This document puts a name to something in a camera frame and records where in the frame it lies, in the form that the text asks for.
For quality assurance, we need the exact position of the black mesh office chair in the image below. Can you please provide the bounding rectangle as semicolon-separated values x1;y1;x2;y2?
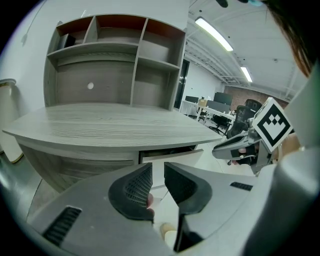
226;104;254;141

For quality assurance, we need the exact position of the large black monitor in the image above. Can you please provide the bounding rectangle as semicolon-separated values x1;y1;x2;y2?
214;91;233;106

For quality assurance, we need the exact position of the black headrest office chair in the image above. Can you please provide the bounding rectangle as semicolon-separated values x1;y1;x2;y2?
244;98;263;114

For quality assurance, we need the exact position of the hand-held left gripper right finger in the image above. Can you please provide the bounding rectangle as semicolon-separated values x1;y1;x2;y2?
163;161;213;252

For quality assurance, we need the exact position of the black glass double door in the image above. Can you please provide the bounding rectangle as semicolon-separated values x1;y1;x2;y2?
173;58;190;110

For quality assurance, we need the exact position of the person's right hand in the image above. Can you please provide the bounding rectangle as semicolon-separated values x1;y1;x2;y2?
232;145;258;166

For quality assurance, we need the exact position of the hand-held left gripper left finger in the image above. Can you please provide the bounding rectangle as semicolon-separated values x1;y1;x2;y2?
107;162;154;222

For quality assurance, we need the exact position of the small black box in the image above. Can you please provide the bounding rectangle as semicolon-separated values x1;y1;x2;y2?
56;33;76;51

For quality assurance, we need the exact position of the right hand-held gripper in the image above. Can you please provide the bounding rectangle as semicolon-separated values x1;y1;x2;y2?
212;97;293;175

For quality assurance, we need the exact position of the grey wooden shelf unit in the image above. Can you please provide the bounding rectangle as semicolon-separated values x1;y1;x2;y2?
43;13;187;111

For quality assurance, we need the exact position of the black swivel office chair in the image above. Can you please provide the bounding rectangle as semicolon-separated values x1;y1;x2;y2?
209;114;231;136

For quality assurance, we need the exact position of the grey wooden desk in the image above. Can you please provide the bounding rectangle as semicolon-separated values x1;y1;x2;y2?
2;102;223;193

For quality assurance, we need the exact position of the white office desk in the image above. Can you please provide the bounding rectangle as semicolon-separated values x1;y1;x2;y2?
179;99;237;126

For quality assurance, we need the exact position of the long ceiling light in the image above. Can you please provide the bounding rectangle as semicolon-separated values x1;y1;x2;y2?
194;16;234;52
240;66;253;83

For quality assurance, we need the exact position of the white wall conduit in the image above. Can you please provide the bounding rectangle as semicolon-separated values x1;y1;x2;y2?
21;0;49;46

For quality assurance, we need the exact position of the person's right forearm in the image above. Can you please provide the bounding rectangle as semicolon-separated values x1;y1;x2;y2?
273;132;302;162

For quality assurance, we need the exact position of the person's left hand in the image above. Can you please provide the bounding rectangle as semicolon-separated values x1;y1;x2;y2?
146;193;156;216

